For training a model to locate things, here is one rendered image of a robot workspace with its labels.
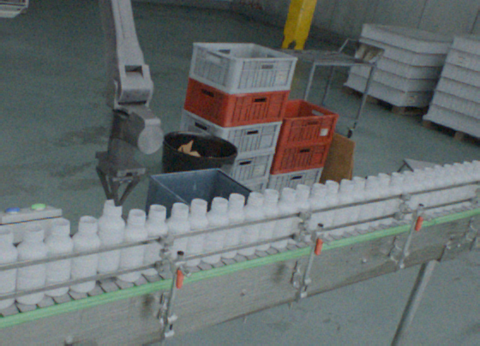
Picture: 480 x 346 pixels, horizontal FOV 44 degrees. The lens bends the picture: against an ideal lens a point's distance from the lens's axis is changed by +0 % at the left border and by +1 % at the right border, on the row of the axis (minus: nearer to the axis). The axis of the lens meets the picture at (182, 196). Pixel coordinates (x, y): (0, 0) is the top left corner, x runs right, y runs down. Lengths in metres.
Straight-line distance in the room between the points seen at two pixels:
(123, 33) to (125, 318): 0.63
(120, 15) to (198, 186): 1.15
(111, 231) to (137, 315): 0.23
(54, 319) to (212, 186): 1.14
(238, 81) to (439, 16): 9.41
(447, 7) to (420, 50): 4.44
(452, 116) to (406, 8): 5.60
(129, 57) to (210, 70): 2.67
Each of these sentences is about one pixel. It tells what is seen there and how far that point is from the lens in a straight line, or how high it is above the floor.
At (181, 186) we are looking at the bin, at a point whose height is 0.89.
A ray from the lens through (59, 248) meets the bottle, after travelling 1.22.
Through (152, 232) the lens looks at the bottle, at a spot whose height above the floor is 1.12.
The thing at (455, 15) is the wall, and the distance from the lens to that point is 12.71.
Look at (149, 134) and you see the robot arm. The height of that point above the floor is 1.39.
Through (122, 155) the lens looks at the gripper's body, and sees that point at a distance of 1.19.
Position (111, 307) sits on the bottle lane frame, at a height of 0.97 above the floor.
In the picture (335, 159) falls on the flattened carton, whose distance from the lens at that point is 4.89.
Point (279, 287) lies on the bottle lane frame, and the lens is 1.69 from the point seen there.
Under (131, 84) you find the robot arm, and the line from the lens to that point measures 1.14.
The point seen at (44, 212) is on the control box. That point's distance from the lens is 1.35.
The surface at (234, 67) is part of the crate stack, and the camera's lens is 3.67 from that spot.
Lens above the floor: 1.74
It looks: 24 degrees down
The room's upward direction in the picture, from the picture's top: 10 degrees clockwise
